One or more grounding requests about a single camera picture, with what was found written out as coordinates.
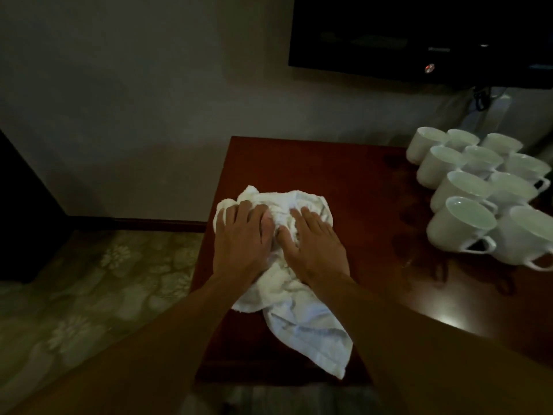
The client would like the black wall television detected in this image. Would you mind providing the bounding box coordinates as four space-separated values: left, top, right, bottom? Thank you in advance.
288 0 553 89

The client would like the person's left hand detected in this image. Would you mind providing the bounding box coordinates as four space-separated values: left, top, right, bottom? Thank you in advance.
212 199 276 284

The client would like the white ceramic cup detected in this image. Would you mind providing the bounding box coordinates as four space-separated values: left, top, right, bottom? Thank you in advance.
445 129 481 153
430 170 498 214
416 145 467 190
426 196 498 255
406 126 448 165
461 145 504 180
486 171 540 208
492 206 553 272

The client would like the person's right forearm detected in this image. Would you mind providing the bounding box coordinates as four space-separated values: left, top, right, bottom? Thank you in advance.
306 271 553 415

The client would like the white cloth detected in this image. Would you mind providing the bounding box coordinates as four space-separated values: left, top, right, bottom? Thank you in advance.
213 184 353 380

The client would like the person's left forearm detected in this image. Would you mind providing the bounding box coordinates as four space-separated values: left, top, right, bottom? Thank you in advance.
8 274 260 415

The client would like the dark red wooden table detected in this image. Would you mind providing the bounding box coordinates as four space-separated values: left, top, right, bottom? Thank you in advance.
190 135 553 385

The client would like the black looped cable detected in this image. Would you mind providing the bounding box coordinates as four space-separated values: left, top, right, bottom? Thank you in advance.
473 86 491 112

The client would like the person's right hand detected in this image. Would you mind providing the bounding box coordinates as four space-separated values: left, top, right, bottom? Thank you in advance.
275 206 351 286

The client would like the dark wooden cabinet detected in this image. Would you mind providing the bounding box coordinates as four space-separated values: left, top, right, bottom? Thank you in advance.
0 129 70 284

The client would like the group of white cups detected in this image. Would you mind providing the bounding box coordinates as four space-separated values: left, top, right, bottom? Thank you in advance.
480 133 552 193

